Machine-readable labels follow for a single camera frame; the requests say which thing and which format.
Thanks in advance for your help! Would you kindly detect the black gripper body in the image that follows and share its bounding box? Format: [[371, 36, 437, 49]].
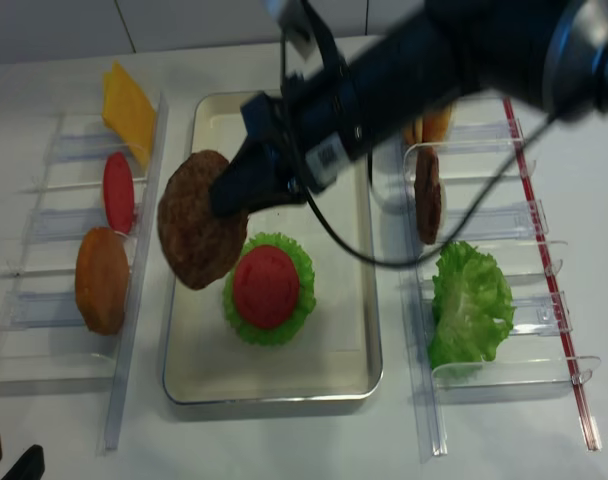
[[240, 93, 302, 193]]

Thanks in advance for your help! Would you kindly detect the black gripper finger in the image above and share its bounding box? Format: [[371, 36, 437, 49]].
[[209, 141, 306, 218]]

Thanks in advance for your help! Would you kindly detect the brown meat patty thin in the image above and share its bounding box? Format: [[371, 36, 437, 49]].
[[157, 150, 248, 290]]

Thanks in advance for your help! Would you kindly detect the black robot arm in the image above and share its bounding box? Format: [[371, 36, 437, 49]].
[[210, 1, 608, 217]]

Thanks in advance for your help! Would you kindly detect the red tomato slice on tray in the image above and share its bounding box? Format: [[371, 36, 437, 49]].
[[232, 245, 300, 330]]

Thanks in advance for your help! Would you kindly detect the green lettuce leaf on tray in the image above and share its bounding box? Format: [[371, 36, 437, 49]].
[[222, 233, 316, 347]]

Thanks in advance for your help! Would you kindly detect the red tomato slice in rack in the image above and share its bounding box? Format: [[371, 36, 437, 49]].
[[102, 152, 135, 235]]

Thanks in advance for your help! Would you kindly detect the yellow cheese slice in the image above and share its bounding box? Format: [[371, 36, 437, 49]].
[[102, 62, 156, 171]]

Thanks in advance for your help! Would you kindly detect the dark brown meat patty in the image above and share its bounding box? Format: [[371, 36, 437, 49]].
[[414, 147, 442, 245]]

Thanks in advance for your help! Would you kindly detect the large green lettuce leaf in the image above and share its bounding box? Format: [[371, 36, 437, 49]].
[[428, 241, 515, 369]]

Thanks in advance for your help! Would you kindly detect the golden bun half left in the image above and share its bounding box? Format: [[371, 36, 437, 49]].
[[402, 117, 424, 146]]

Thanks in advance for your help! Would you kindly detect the golden bun half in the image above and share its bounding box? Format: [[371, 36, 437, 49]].
[[402, 117, 424, 146], [422, 104, 453, 143]]

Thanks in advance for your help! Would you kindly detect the golden bun half right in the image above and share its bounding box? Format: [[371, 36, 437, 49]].
[[422, 104, 453, 143]]

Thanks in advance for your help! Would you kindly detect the brown bun in left rack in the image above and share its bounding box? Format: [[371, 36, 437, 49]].
[[75, 227, 130, 336]]

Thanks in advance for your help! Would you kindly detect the cream metal tray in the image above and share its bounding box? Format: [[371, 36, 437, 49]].
[[162, 89, 384, 405]]

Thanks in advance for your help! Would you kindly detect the clear acrylic right rack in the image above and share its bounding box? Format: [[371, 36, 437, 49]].
[[401, 95, 601, 460]]

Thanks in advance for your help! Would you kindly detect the clear acrylic rack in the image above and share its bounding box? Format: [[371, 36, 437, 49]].
[[401, 95, 601, 460], [0, 87, 169, 452]]

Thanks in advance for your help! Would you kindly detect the clear acrylic left rack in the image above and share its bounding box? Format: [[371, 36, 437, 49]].
[[0, 87, 169, 452]]

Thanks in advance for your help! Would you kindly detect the black left gripper fingers corner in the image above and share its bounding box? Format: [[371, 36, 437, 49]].
[[0, 428, 46, 480]]

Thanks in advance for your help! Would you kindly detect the black cable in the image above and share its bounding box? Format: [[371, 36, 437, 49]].
[[277, 0, 560, 267]]

